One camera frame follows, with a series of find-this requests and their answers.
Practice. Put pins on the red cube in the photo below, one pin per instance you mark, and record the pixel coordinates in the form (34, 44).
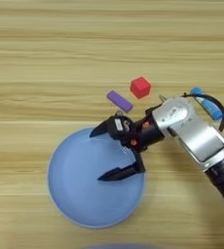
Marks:
(140, 87)

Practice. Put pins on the light blue round plate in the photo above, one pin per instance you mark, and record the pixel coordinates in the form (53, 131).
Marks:
(91, 191)

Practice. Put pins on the purple rectangular block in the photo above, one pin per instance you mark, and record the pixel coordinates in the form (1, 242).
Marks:
(119, 101)

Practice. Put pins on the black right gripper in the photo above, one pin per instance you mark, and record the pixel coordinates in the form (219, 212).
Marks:
(144, 131)

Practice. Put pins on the black box with white label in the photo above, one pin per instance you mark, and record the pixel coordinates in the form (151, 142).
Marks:
(122, 125)

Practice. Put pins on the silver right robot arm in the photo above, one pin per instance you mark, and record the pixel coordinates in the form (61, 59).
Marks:
(198, 136)

